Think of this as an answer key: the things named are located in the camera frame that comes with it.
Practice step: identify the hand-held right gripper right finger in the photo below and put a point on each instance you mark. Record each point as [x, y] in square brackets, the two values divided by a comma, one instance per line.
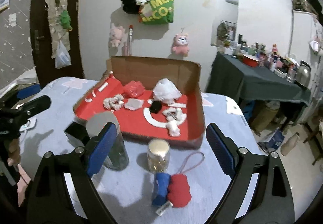
[222, 148]

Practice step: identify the light blue printed blanket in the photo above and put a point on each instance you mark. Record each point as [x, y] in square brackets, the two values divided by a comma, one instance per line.
[141, 188]

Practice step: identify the round pink plush toy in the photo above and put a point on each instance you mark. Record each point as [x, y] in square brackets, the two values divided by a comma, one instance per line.
[180, 43]

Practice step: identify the cardboard box with red inside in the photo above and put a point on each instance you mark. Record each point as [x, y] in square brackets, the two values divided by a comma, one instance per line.
[133, 123]

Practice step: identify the white cabinet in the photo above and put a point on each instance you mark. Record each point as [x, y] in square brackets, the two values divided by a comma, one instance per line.
[302, 34]

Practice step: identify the beige bottle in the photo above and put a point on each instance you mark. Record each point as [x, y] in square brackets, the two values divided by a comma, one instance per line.
[290, 143]

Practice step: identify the person's left hand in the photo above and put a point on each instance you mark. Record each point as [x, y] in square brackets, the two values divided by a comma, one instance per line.
[14, 153]

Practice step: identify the tall jar with dark contents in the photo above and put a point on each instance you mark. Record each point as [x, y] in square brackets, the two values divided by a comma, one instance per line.
[118, 153]

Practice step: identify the dark wooden door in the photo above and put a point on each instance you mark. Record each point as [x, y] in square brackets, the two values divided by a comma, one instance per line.
[40, 12]

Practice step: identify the red and blue plush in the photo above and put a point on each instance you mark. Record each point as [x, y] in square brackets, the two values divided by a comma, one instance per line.
[179, 188]

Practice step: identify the small jar with gold lid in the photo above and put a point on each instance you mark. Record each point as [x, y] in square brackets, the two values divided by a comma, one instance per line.
[158, 161]

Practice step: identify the green shopping bag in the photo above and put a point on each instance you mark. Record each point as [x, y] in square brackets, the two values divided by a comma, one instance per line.
[159, 6]

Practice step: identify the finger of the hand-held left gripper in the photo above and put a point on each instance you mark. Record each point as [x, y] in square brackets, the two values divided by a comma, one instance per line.
[35, 105]
[27, 91]

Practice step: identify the metal kettle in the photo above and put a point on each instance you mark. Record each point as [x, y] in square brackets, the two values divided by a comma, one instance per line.
[302, 73]

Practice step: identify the black pompom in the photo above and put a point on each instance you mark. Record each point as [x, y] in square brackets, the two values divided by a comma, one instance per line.
[155, 107]

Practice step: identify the tattered beige cloth strip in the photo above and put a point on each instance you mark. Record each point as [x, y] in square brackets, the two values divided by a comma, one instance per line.
[54, 24]

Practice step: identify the white fluffy beaded scrunchie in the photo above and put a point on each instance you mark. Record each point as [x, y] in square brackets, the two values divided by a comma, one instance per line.
[172, 113]

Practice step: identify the white stick with red tip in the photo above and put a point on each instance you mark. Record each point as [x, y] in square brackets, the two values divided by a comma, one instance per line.
[130, 41]

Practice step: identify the white and pink fluffy scrunchie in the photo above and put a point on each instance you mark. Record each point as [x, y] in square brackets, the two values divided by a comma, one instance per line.
[113, 102]

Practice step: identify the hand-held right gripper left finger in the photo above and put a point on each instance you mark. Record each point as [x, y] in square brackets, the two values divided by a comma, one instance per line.
[101, 148]

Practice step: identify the table with dark cloth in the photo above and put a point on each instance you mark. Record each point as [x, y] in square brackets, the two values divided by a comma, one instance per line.
[252, 82]

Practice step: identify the red plastic bag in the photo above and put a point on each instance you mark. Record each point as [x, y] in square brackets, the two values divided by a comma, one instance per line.
[133, 89]

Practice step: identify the cream soft cloth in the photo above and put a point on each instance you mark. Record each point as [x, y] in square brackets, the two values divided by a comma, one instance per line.
[173, 129]

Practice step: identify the patterned suitcase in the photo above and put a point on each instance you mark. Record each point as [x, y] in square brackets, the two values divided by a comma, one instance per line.
[304, 4]

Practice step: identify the green plush toy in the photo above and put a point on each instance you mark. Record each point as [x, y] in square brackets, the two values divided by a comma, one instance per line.
[66, 20]

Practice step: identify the red bowl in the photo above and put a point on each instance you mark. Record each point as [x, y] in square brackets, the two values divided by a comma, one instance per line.
[251, 60]

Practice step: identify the clear plastic bag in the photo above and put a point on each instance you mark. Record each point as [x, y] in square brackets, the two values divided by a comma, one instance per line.
[62, 57]

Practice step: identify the black box with colourful print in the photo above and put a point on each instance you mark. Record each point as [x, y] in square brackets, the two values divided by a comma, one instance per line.
[75, 133]

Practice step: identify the white plastic bag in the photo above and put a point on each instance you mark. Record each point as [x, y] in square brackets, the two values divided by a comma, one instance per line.
[166, 90]

